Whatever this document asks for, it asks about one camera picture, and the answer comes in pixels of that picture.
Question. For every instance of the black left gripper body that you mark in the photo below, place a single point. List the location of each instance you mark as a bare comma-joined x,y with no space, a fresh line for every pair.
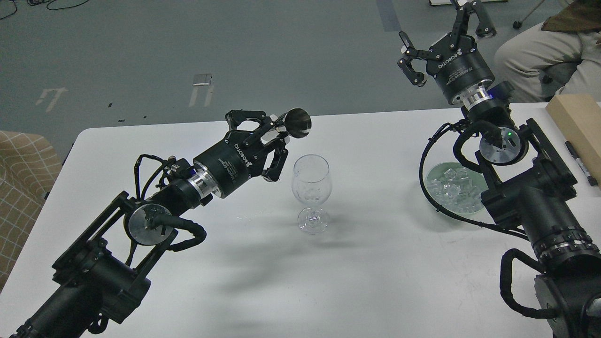
232,161

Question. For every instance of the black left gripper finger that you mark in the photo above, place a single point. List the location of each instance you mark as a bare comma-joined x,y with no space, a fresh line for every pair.
277,146
265,122

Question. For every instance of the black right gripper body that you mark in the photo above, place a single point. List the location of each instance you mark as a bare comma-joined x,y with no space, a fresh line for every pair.
460,67

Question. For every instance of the steel cocktail jigger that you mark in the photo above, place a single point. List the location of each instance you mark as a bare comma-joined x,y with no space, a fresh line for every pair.
296,123

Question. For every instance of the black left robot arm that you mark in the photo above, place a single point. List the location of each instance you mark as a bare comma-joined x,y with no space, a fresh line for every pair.
102,276

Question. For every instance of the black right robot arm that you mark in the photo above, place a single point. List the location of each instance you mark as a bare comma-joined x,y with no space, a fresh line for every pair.
528,183

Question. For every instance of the clear wine glass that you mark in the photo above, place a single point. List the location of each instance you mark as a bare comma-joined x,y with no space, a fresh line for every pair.
312,186

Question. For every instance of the green bowl of ice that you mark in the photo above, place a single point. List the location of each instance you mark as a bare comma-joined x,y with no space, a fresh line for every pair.
456,188

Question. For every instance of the grey floor plate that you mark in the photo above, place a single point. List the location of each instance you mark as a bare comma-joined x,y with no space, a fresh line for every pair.
203,79

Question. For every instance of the seated person beige trousers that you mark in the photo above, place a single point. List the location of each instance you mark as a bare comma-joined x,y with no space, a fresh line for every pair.
573,35

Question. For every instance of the wooden block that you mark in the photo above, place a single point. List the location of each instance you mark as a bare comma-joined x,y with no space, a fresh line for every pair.
578,116

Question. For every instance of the black marker pen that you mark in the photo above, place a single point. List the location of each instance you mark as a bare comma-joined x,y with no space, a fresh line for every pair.
573,152

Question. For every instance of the beige checked cloth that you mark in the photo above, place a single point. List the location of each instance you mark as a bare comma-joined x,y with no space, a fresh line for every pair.
29,167

